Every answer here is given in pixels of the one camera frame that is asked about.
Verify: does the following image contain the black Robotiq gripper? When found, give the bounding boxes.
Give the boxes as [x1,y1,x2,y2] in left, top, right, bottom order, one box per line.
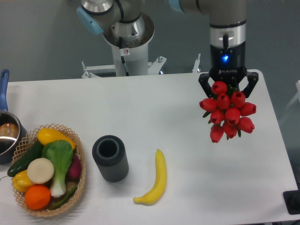
[198,43,258,98]

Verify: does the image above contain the red tulip bouquet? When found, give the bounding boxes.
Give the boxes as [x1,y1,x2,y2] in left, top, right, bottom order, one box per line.
[199,81,256,143]

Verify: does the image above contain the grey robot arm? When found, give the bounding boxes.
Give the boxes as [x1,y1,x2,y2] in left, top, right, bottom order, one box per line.
[76,0,258,97]

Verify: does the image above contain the black device at edge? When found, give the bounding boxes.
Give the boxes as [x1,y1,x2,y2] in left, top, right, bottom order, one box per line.
[283,190,300,215]

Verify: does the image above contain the yellow banana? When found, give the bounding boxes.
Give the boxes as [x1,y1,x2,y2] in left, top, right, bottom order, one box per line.
[133,149,167,206]

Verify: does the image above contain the dark grey ribbed vase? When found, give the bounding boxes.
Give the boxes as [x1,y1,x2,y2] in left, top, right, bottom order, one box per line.
[92,135,129,182]

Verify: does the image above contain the purple sweet potato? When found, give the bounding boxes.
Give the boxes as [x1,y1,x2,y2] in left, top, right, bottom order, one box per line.
[67,154,82,180]

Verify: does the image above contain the green bok choy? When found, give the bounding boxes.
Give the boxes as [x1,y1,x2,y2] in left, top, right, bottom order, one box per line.
[42,140,73,198]

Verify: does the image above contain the yellow squash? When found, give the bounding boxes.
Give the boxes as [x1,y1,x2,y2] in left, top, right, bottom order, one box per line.
[37,128,76,150]

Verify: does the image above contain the green cucumber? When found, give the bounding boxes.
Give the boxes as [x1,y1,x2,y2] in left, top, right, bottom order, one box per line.
[7,140,44,177]

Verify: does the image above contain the woven wicker basket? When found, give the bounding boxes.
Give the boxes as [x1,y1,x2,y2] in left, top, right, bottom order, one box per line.
[12,124,86,217]

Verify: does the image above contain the green bean pod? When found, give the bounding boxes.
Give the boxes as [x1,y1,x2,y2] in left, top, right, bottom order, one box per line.
[49,186,77,210]

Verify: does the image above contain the orange fruit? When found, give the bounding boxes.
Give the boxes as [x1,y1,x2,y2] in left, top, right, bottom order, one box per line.
[25,185,51,210]

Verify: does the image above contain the yellow bell pepper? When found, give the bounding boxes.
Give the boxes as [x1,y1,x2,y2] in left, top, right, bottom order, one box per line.
[12,170,35,193]

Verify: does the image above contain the white metal base bracket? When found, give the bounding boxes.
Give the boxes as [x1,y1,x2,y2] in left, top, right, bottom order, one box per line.
[82,53,201,78]

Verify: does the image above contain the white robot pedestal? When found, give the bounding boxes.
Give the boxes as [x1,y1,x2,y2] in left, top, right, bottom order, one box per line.
[103,13,155,76]

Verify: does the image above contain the blue handled saucepan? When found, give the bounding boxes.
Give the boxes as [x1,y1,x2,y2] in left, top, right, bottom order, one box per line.
[0,69,27,164]

